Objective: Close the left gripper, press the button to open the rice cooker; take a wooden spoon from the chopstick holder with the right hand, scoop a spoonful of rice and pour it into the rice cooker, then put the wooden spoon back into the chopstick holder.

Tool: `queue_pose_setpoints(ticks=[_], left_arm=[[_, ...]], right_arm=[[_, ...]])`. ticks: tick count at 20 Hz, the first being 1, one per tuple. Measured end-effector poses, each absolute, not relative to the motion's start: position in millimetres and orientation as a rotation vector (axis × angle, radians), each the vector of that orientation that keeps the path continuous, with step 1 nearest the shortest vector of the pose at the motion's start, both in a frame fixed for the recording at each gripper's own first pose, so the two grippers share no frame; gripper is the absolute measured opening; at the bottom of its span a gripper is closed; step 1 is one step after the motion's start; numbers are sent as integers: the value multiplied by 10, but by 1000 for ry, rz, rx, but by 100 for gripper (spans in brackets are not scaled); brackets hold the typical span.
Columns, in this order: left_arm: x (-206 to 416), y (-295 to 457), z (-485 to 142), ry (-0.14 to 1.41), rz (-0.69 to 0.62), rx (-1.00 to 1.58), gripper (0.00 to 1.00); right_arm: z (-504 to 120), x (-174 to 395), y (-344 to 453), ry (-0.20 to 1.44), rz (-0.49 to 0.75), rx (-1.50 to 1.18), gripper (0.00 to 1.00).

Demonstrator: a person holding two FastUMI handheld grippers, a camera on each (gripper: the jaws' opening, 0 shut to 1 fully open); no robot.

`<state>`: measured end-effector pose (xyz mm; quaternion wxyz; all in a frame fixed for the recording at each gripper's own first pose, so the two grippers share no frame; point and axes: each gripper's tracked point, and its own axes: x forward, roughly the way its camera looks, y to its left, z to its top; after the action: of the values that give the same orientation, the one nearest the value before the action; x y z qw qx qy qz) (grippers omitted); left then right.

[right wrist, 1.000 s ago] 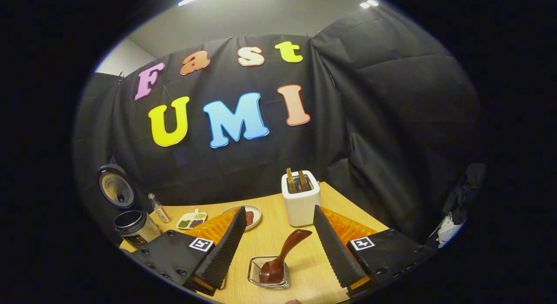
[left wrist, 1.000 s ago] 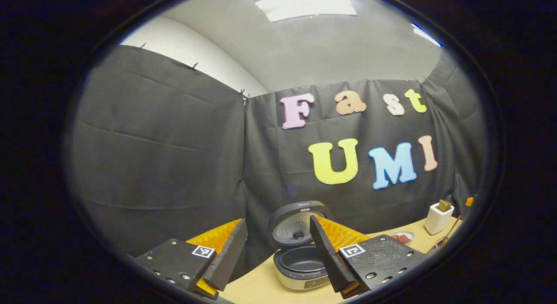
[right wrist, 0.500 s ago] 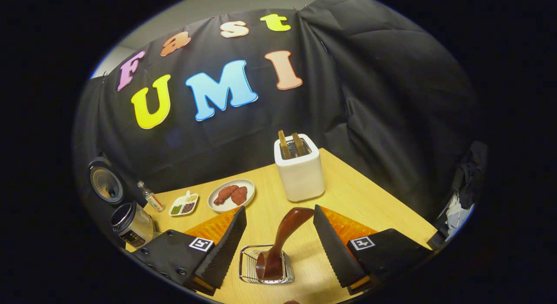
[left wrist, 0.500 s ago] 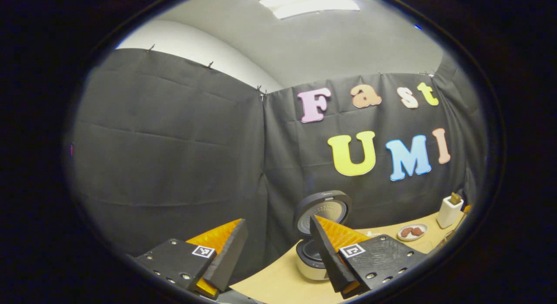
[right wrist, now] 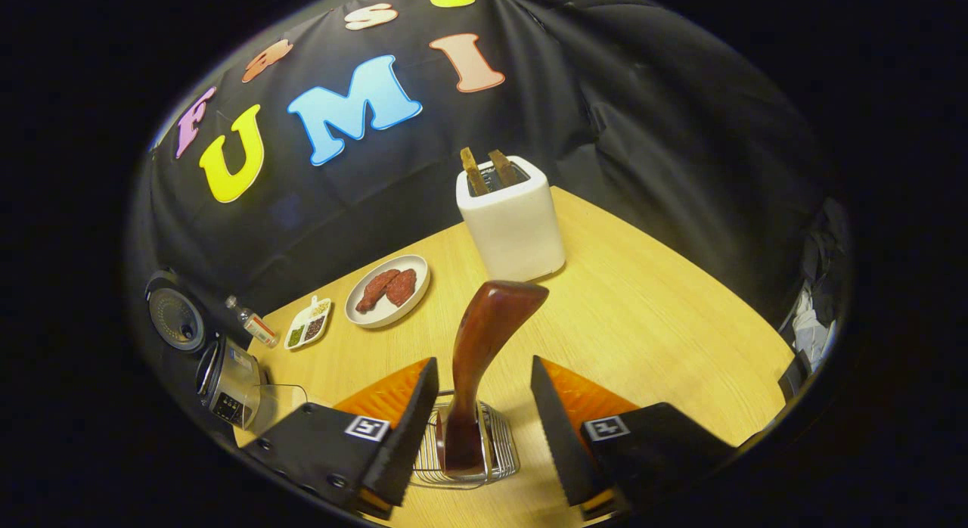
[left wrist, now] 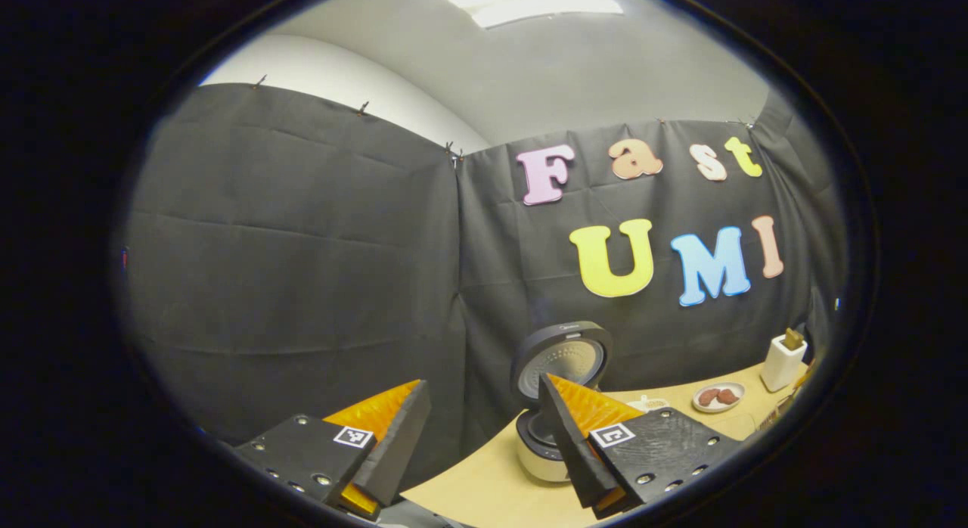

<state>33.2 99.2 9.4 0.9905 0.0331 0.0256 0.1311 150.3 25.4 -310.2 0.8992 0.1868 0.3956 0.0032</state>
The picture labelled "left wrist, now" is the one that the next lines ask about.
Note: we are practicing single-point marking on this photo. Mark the white toaster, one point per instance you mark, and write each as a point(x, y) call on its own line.
point(779, 371)

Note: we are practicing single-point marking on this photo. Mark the white divided grain dish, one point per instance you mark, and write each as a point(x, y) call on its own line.
point(650, 404)

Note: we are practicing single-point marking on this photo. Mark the white round plate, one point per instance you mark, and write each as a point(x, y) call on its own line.
point(737, 396)

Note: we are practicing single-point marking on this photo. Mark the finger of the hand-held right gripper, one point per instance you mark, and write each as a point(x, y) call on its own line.
point(804, 375)

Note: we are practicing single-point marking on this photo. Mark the large ceiling light panel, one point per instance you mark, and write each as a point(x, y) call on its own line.
point(537, 2)

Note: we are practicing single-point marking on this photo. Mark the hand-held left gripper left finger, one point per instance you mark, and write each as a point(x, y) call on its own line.
point(397, 452)

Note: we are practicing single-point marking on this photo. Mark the dark grey rice cooker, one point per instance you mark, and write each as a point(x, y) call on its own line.
point(563, 354)

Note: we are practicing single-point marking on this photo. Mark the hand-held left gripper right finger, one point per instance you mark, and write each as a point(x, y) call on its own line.
point(575, 460)

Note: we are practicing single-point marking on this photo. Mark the brown toast slice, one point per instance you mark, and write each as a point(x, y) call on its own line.
point(792, 339)

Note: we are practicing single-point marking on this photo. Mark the red meat piece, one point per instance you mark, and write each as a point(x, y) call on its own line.
point(708, 397)
point(727, 397)

